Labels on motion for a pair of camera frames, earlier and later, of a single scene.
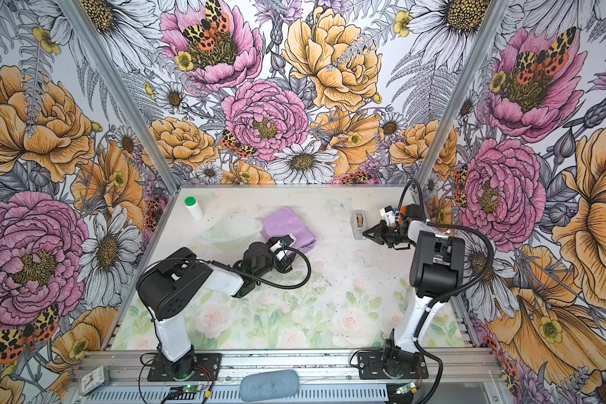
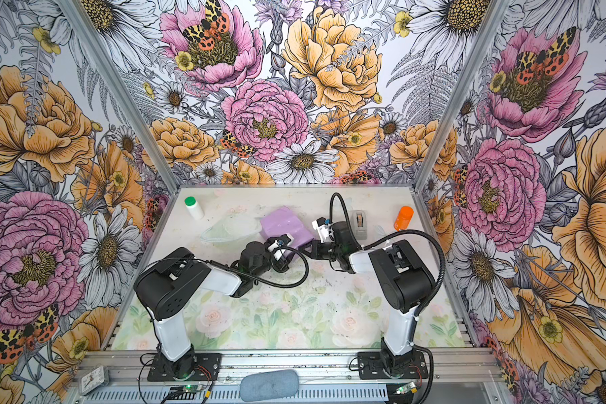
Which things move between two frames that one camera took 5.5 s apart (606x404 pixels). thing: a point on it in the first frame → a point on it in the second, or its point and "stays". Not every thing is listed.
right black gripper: [380, 233] → [316, 247]
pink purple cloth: [287, 222] stays
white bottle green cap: [194, 207] stays
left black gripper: [283, 264] stays
